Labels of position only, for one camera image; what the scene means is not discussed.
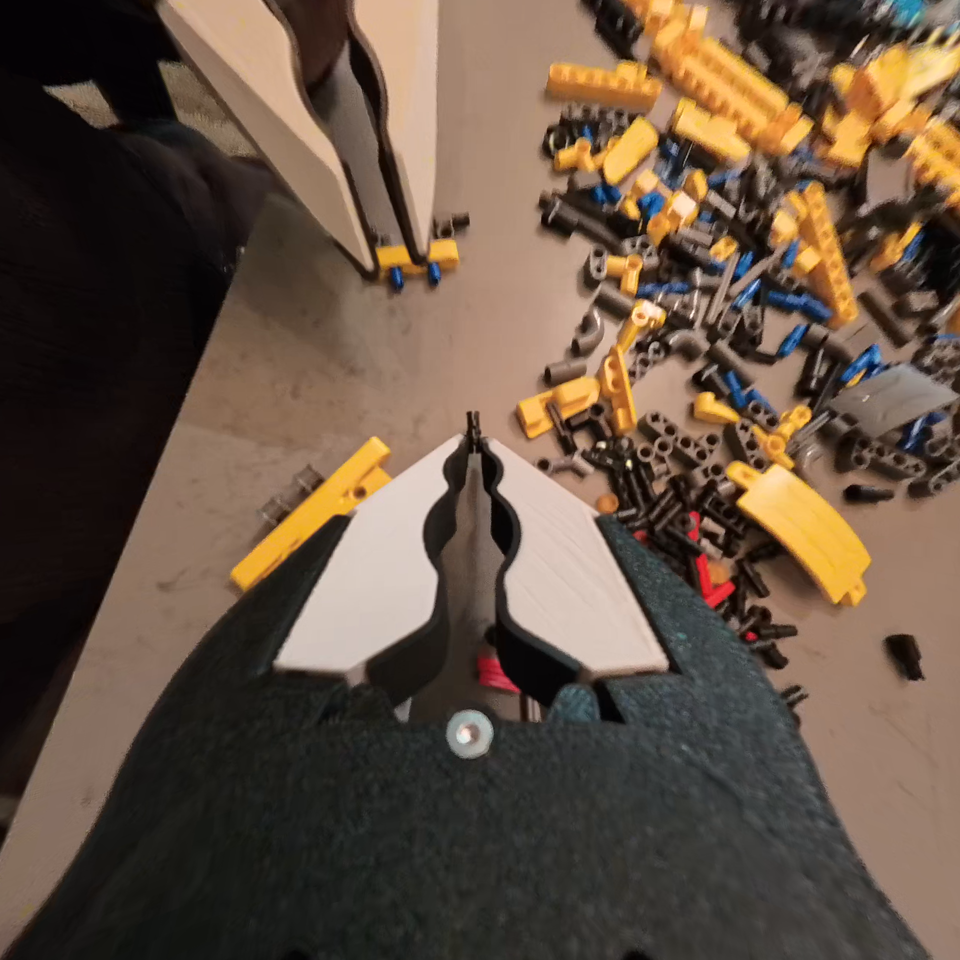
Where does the grey curved panel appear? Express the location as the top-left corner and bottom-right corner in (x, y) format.
(828, 363), (960, 436)

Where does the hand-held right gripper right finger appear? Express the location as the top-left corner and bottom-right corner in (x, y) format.
(480, 436), (670, 710)

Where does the pile of toy building parts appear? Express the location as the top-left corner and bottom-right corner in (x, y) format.
(513, 0), (960, 721)

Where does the yellow frame assembly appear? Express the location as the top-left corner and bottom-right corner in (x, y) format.
(228, 436), (395, 594)

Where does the yellow beam with blue pins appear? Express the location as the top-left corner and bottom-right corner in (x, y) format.
(372, 211), (472, 290)

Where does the yellow curved panel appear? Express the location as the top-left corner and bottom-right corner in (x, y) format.
(726, 461), (873, 607)

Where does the person's dark knit clothing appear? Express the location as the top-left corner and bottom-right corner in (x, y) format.
(0, 75), (275, 822)

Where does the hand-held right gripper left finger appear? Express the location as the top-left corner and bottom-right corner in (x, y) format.
(273, 433), (474, 702)

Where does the short black connector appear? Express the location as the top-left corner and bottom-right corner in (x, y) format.
(885, 633), (925, 682)

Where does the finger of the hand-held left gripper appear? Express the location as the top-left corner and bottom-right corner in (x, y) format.
(348, 0), (442, 262)
(153, 0), (382, 282)

